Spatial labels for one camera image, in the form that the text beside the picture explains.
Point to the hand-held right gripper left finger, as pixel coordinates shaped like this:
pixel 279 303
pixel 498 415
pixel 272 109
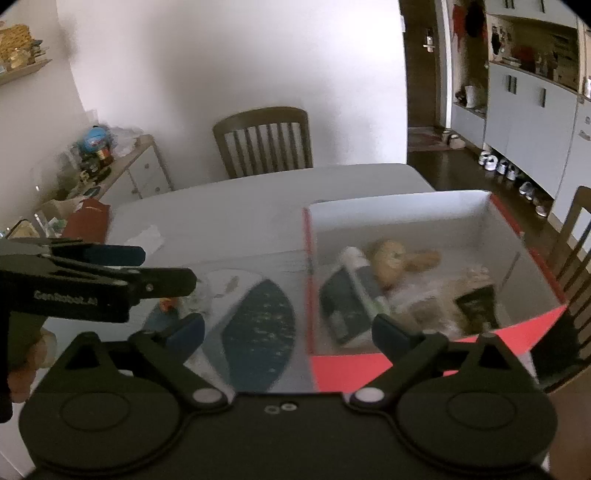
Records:
pixel 187 331

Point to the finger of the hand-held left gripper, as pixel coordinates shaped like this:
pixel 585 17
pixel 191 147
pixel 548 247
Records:
pixel 115 255
pixel 171 281

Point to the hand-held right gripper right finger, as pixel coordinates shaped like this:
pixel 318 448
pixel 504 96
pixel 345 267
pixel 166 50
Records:
pixel 391 333

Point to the small orange toy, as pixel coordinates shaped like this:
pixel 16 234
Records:
pixel 166 304

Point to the dark green packet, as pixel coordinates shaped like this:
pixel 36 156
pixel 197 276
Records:
pixel 339 304

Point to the white tube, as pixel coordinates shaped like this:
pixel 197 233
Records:
pixel 362 274

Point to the tan croissant plush toy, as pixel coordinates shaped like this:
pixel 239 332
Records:
pixel 395 261

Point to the red cardboard box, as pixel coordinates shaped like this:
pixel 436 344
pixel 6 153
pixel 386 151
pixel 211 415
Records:
pixel 461 221

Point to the person's left hand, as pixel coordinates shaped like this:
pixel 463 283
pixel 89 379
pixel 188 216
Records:
pixel 44 350

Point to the white paper sheet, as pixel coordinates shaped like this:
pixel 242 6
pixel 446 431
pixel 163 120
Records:
pixel 143 237

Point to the brown-red paper bag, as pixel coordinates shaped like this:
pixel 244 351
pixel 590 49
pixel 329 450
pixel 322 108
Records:
pixel 85 218

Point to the white sideboard cabinet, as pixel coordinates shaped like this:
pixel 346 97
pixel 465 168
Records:
pixel 138 170

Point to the blue globe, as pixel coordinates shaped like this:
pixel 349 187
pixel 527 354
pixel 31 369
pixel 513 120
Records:
pixel 94 139

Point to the wooden chair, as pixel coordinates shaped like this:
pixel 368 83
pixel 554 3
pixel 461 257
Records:
pixel 570 258
pixel 263 141

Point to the row of shoes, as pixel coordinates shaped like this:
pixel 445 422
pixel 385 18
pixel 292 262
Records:
pixel 508 175

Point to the brown door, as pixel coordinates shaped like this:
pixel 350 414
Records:
pixel 422 69

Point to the wall shelf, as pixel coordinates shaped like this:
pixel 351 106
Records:
pixel 23 69

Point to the white wall cabinet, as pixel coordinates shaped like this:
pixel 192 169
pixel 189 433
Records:
pixel 535 92

